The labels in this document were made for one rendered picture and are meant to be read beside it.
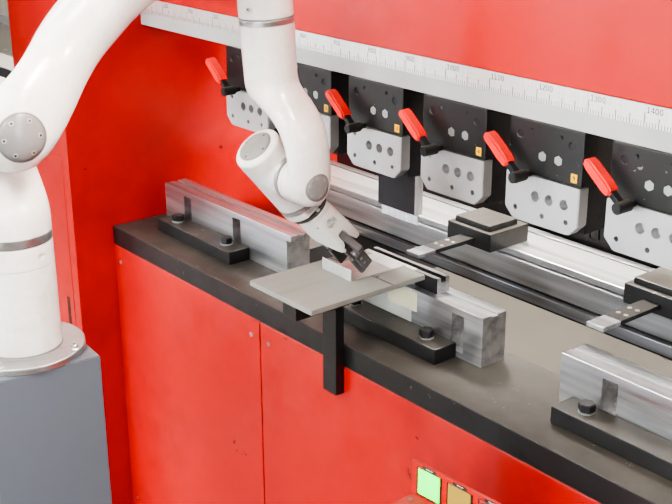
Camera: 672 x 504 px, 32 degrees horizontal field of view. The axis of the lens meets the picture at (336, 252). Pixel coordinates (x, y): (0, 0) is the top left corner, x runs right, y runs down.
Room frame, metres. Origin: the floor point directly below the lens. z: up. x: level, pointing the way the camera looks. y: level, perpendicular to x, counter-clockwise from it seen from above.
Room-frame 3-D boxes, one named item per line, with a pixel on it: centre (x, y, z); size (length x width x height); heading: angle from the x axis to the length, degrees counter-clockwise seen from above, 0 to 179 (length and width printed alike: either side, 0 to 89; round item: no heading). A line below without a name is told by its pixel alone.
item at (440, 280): (2.03, -0.13, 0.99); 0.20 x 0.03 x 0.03; 39
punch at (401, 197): (2.04, -0.12, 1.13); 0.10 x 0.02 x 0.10; 39
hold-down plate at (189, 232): (2.47, 0.30, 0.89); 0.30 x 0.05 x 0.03; 39
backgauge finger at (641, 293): (1.81, -0.52, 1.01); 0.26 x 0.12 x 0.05; 129
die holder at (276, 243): (2.47, 0.23, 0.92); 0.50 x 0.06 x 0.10; 39
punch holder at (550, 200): (1.75, -0.35, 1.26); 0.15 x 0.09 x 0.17; 39
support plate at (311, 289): (1.95, 0.00, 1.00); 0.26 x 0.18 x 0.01; 129
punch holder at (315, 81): (2.22, 0.02, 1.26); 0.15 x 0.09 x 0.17; 39
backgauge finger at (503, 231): (2.15, -0.25, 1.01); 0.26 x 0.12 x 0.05; 129
